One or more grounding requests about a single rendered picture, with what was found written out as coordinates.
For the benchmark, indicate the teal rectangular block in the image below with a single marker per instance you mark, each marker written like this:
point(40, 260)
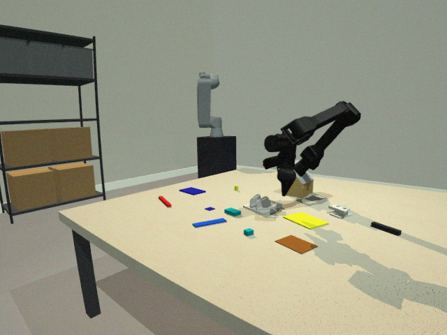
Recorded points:
point(232, 212)

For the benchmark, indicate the small teal block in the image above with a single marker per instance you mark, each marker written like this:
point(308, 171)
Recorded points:
point(249, 232)

